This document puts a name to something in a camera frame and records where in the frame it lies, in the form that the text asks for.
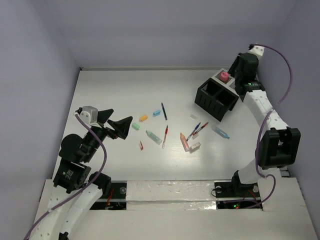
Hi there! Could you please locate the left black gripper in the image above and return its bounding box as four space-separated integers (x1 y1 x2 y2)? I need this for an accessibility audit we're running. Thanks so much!
83 108 133 161

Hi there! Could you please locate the green highlighter marker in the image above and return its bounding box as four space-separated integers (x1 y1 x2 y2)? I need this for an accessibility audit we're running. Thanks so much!
146 130 162 145

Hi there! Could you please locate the blue highlighter marker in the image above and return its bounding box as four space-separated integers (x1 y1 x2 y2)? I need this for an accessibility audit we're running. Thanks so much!
212 127 230 139

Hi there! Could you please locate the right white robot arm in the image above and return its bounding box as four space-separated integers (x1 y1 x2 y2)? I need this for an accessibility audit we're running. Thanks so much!
228 51 301 196

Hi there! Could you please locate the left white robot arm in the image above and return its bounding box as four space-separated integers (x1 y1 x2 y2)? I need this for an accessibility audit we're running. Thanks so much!
24 106 133 240

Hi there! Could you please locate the white grey tray box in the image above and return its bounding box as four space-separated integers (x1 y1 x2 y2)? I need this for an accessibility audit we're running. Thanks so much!
212 68 236 90

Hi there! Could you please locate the pink cylinder sharpener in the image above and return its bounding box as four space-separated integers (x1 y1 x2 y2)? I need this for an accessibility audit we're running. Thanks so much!
219 71 229 83

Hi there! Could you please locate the green eraser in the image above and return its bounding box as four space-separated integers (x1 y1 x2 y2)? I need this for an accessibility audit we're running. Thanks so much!
132 123 140 131

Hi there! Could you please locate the orange eraser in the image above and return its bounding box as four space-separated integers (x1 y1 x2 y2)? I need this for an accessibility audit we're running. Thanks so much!
139 114 148 122

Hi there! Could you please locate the black two-compartment pen holder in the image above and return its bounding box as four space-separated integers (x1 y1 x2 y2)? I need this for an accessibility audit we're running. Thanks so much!
194 78 239 122

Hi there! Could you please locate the blue eraser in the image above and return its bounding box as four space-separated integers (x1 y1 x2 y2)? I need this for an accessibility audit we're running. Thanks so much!
152 110 161 117

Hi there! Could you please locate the purple pen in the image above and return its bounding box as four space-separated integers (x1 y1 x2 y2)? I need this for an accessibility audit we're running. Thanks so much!
161 102 168 121

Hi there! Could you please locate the orange highlighter marker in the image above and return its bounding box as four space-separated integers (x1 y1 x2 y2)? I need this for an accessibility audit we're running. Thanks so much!
180 132 190 152

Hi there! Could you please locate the foil tape strip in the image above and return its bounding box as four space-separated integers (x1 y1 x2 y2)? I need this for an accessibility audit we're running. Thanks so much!
125 180 217 211

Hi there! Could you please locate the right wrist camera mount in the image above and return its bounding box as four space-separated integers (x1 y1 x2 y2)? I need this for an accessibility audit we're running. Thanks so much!
247 44 265 59

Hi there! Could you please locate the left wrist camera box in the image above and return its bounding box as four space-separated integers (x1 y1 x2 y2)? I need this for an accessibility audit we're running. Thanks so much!
74 106 99 126

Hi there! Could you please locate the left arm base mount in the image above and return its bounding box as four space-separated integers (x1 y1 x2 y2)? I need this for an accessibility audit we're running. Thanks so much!
90 181 127 210

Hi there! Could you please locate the aluminium rail right edge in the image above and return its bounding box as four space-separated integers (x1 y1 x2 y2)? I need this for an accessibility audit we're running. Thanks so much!
249 66 290 178

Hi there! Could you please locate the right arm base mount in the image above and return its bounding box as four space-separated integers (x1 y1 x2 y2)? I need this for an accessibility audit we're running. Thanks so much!
210 181 263 210

